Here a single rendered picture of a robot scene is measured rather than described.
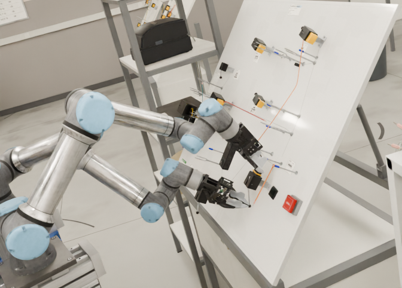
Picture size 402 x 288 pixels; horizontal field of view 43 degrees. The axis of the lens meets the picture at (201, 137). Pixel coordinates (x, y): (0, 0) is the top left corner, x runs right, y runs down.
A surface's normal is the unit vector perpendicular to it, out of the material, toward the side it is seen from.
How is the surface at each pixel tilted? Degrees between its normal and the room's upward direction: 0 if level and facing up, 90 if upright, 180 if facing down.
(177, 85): 90
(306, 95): 52
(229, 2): 90
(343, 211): 0
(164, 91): 90
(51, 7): 90
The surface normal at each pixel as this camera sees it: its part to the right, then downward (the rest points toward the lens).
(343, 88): -0.86, -0.29
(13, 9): 0.21, 0.31
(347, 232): -0.23, -0.91
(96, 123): 0.54, 0.08
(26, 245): 0.43, 0.32
